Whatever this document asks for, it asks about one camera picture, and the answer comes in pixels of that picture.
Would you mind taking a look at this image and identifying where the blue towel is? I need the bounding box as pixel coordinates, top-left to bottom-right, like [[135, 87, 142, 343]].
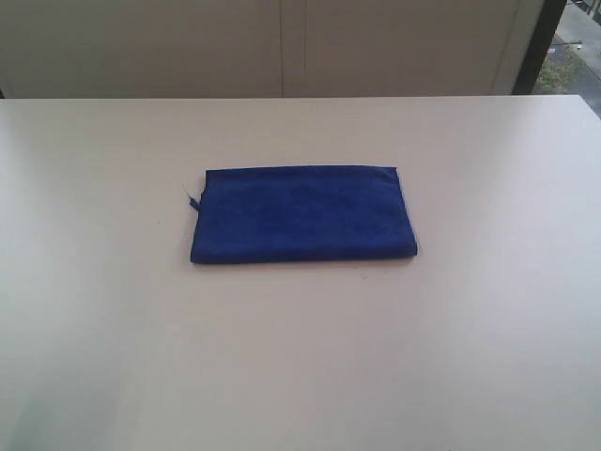
[[190, 165, 418, 265]]

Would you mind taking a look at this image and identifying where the black window frame post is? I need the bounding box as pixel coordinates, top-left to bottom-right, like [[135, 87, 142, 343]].
[[512, 0, 567, 95]]

